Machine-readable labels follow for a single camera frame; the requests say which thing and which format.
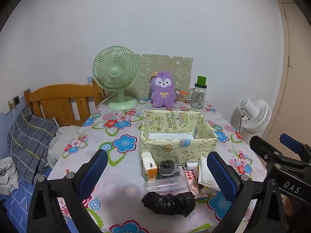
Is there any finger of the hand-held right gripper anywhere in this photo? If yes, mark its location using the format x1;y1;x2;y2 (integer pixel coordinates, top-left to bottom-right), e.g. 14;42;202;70
279;133;311;163
249;135;311;175

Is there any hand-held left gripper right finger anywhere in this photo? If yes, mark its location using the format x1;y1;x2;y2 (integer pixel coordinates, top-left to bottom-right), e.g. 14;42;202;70
206;151;286;233

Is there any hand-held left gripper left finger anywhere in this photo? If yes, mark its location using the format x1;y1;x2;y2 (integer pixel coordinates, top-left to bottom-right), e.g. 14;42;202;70
27;149;108;233

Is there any white pad pack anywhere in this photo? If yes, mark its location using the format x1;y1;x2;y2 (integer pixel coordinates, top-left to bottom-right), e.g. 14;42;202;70
197;156;220;192

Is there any orange tissue packet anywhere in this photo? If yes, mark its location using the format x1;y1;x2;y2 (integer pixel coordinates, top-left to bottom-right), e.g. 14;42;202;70
141;151;158;182

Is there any yellow printed box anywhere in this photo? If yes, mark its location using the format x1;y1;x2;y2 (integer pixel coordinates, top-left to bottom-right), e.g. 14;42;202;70
139;110;218;167

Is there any black plastic bag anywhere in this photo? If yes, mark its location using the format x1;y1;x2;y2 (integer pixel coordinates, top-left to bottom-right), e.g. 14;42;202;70
141;191;196;217

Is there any pink dotted packet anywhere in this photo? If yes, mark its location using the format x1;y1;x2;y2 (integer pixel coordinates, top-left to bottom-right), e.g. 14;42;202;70
183;170;202;193

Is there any floral tablecloth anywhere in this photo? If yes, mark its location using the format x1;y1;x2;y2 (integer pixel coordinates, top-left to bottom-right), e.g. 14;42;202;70
47;97;268;233

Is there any white fan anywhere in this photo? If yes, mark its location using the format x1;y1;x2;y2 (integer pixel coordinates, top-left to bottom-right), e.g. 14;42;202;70
230;98;272;141

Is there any white crumpled sheet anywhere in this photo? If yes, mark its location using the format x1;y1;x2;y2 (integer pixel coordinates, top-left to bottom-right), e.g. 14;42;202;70
47;125;80;168

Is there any dark grey scrunchie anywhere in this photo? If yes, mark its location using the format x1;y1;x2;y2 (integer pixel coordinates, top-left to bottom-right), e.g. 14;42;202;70
158;160;180;177

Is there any beige door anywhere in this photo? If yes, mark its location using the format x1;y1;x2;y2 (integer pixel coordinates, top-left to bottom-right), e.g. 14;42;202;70
265;0;311;148

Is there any grey plaid pillow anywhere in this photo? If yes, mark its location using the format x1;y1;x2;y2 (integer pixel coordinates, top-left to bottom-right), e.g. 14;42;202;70
7;107;59;184

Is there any glass mug jar green lid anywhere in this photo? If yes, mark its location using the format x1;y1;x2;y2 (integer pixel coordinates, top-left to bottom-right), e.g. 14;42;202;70
188;76;207;109

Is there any blue grid bedsheet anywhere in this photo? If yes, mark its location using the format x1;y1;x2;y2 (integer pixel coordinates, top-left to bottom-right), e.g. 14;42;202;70
0;167;71;233

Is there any cotton swab container orange lid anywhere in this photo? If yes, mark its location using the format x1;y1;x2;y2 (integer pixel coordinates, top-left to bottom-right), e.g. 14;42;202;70
175;89;189;104

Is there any wooden bed headboard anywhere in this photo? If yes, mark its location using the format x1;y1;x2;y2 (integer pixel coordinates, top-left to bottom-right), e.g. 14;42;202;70
24;79;105;127

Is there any grey crumpled cloth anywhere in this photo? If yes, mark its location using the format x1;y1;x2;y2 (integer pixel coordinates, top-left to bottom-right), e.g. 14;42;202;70
0;156;19;196

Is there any purple plush toy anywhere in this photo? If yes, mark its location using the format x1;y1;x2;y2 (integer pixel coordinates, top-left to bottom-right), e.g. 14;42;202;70
149;71;176;108

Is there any green desk fan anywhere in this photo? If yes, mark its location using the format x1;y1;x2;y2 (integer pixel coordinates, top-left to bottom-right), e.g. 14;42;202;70
92;46;139;111

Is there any green patterned board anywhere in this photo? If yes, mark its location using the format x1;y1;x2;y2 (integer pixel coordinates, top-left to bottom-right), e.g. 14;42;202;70
132;53;193;100

